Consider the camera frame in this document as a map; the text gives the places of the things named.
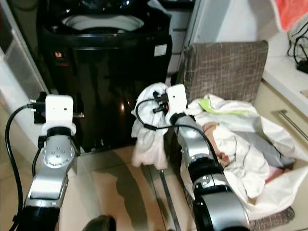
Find grey garment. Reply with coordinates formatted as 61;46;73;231
240;130;295;170

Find black robot foot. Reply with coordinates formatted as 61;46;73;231
93;215;117;231

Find black top-load washing machine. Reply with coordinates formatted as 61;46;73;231
40;0;172;153

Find brown woven fabric chair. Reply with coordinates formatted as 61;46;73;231
166;40;297;231

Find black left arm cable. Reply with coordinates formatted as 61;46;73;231
5;104;44;231

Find white label sticker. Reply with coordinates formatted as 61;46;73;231
154;44;168;58

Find large white bed sheet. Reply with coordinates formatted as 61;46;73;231
179;94;308;221

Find metal drawer handle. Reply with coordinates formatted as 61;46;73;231
278;109;308;143

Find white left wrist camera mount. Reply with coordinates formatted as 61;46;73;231
39;94;77;136

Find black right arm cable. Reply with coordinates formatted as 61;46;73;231
135;98;227;167

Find orange towel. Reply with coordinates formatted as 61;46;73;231
271;0;308;32

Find white cloth with green trim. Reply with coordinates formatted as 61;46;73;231
199;98;254;116

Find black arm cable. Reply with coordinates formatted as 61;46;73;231
5;104;44;231
135;98;227;167

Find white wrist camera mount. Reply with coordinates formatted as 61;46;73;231
166;84;189;127
39;94;77;136

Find black cables on counter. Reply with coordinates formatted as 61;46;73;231
287;21;308;74

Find white garment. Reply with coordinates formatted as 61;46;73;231
130;82;170;170

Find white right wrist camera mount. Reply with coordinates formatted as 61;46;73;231
166;84;189;127

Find pink cloth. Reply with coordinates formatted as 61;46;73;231
264;166;292;184

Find white cabinet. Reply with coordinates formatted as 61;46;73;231
0;0;46;145

